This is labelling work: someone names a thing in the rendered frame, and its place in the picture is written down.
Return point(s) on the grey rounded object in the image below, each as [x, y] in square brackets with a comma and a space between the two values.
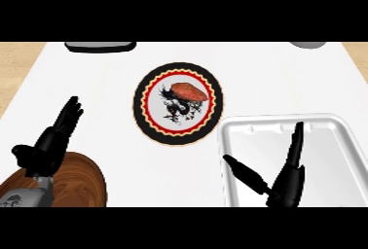
[309, 44]

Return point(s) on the black grey flat appliance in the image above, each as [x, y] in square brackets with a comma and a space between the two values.
[99, 46]

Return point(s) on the round brown wooden board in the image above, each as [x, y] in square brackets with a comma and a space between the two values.
[71, 184]

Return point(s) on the black red patterned plate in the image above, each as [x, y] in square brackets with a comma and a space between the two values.
[177, 103]

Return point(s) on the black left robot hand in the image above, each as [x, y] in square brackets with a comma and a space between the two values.
[50, 146]

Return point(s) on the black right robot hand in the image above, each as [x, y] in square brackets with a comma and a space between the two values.
[289, 181]

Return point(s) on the white tray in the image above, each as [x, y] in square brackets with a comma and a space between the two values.
[297, 155]

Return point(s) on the orange sweet potato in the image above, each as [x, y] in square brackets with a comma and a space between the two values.
[189, 91]

